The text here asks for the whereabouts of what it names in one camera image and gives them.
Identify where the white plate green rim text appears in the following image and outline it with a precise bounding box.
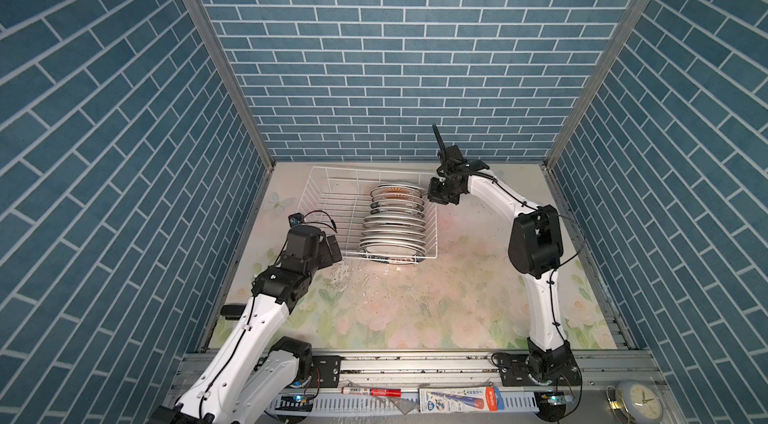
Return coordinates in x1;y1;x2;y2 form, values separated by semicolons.
358;243;426;264

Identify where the white wire dish rack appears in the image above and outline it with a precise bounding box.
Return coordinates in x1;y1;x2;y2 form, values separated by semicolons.
299;166;438;261

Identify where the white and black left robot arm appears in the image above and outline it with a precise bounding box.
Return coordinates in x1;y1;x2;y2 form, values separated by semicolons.
148;224;342;423

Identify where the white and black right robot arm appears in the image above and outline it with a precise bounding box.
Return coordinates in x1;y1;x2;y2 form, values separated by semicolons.
428;169;582;384

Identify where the small circuit board left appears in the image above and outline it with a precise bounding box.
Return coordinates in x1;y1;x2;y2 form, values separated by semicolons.
276;395;314;413

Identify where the small circuit board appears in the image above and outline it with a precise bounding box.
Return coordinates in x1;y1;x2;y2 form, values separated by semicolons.
539;391;573;406
276;395;314;413

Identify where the red marker pen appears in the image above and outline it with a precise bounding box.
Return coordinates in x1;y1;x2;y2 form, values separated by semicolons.
341;386;402;398

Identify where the blue white red box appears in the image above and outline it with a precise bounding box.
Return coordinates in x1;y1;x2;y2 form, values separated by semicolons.
418;386;508;414

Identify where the small circuit board right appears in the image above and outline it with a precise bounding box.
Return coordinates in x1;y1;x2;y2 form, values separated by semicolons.
539;391;573;406

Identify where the white analog clock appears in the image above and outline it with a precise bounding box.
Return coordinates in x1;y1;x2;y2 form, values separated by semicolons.
606;381;664;424

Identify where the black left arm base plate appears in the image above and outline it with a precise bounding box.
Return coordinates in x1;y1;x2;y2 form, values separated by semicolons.
300;355;342;389

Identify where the white slotted cable duct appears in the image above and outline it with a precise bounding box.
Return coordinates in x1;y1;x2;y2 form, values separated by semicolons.
272;390;540;416

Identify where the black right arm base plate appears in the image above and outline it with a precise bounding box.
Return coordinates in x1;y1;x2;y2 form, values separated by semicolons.
490;352;582;387

